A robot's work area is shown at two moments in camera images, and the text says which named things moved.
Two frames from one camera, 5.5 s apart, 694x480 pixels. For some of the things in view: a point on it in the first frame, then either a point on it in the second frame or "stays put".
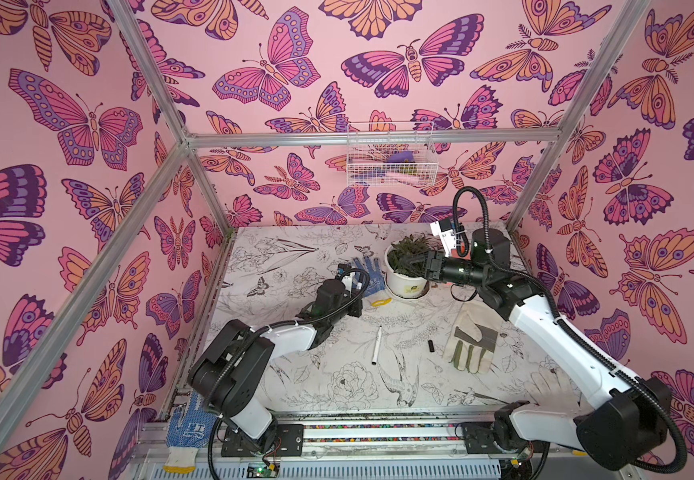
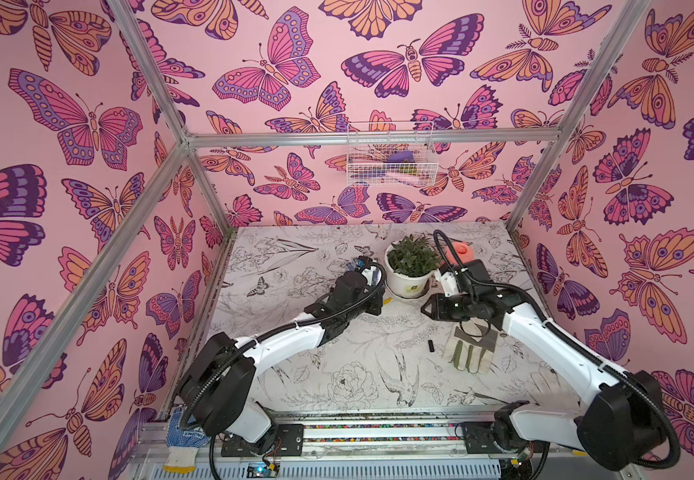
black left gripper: x=355 y=301 → x=375 y=301
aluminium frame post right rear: x=628 y=22 stays put
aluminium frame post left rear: x=154 y=74 stays put
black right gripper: x=433 y=265 → x=442 y=305
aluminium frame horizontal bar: x=374 y=137 stays put
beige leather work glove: x=473 y=338 stays put
